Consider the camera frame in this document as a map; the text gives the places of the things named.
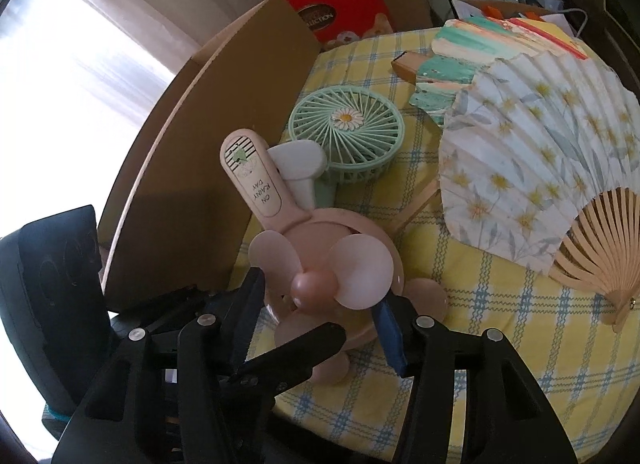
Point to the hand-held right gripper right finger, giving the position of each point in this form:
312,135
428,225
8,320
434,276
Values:
390,339

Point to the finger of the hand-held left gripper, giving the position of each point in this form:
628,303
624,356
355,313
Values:
295,351
170,309

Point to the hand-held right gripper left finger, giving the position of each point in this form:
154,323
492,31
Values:
250,309

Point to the pink handheld fan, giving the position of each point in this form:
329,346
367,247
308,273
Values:
255,184

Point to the green daisy handheld fan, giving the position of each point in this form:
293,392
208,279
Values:
370,144

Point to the floral paper folding fan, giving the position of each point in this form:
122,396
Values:
525,144

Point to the painted folding fan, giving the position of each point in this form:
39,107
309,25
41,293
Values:
465,44

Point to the yellow plaid tablecloth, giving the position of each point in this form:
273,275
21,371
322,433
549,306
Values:
500,334

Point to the white curtain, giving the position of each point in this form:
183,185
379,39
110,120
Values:
75,69

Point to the white open box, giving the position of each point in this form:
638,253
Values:
470,7

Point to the brown sofa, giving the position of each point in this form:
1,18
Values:
615,19

